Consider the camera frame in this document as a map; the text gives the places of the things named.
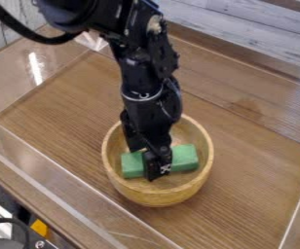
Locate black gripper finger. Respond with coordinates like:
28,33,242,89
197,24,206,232
142,150,173,182
121,111,146,152

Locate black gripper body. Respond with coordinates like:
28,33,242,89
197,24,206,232
122,87,182,155

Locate green rectangular block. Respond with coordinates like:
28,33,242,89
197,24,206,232
122,144,200,181

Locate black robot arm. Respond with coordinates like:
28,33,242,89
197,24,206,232
0,0,182,181

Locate brown wooden bowl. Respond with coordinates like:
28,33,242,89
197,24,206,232
102,115,214,207

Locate clear acrylic corner bracket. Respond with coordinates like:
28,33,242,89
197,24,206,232
75,31,109,52

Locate clear acrylic tray wall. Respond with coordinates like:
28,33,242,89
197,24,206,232
0,119,182,249

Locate black cable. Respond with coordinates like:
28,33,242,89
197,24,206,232
0,217,33,249

